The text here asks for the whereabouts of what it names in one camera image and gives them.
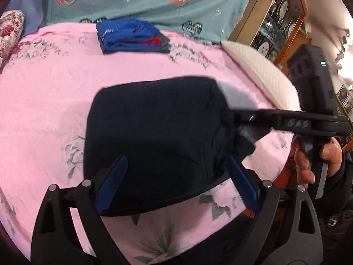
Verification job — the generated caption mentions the cream quilted pillow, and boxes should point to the cream quilted pillow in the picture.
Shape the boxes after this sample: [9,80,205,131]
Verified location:
[221,41,302,111]

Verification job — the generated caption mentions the wooden display cabinet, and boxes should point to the wooden display cabinet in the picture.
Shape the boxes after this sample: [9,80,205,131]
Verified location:
[229,0,311,76]

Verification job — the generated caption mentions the right hand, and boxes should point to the right hand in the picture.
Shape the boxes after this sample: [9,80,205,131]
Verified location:
[292,135,344,186]

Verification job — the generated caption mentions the blue plaid pillow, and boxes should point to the blue plaid pillow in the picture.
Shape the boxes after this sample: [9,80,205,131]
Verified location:
[5,0,43,36]

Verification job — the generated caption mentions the red floral bolster pillow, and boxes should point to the red floral bolster pillow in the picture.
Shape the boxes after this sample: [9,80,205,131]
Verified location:
[0,10,24,68]

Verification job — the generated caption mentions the teal heart pattern quilt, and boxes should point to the teal heart pattern quilt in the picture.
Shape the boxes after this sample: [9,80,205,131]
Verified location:
[41,0,250,43]

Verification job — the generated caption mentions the pink floral bed sheet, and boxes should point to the pink floral bed sheet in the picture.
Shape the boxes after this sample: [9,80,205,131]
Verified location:
[0,21,300,265]

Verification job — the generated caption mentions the dark navy pants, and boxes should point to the dark navy pants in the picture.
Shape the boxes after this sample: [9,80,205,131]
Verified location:
[84,77,255,217]

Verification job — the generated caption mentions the folded blue red clothes stack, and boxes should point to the folded blue red clothes stack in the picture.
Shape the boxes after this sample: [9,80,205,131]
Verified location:
[96,19,171,54]

